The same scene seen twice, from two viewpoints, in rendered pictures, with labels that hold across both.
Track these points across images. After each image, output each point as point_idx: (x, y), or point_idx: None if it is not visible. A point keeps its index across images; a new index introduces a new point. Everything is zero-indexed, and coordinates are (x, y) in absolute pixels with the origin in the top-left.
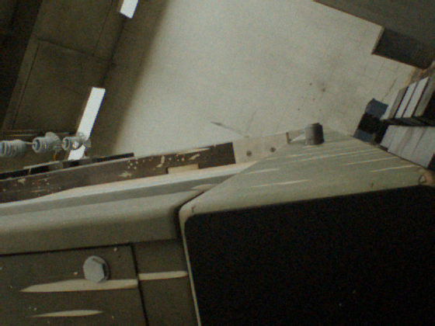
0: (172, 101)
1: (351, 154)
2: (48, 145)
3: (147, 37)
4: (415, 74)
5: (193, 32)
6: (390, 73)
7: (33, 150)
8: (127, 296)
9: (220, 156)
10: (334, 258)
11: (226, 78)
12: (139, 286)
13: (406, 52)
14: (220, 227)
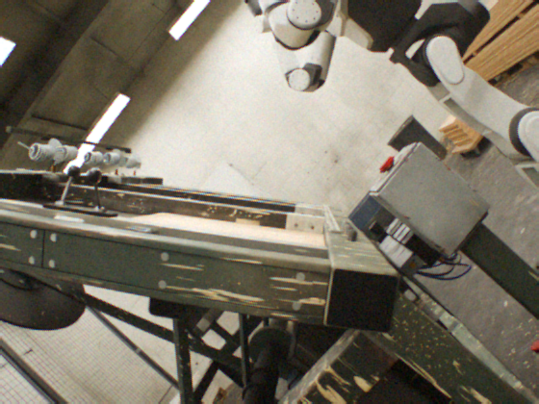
0: (189, 127)
1: (374, 258)
2: (115, 161)
3: (183, 60)
4: None
5: (229, 68)
6: None
7: None
8: (307, 287)
9: (276, 221)
10: (370, 288)
11: (247, 122)
12: (312, 285)
13: None
14: (344, 273)
